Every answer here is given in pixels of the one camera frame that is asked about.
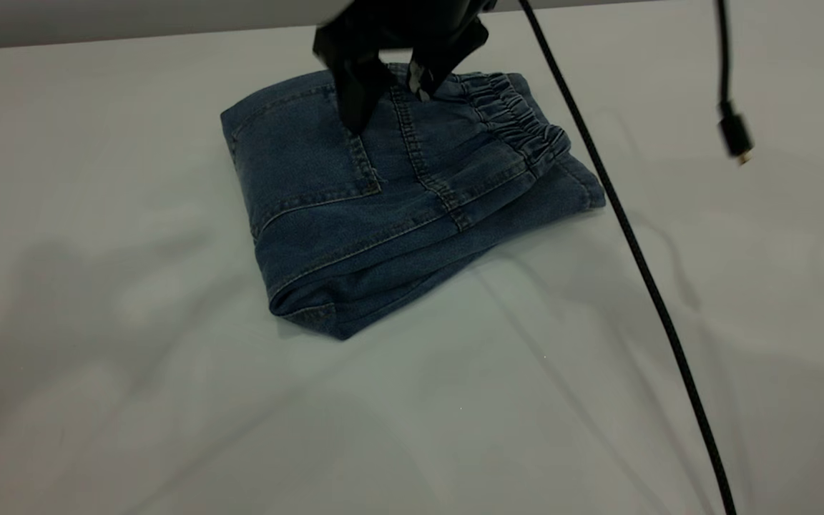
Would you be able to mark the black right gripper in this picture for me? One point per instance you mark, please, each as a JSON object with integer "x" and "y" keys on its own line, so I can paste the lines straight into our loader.
{"x": 398, "y": 25}

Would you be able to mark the blue denim kids pants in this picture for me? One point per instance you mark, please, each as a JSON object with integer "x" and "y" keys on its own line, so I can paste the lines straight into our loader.
{"x": 383, "y": 207}

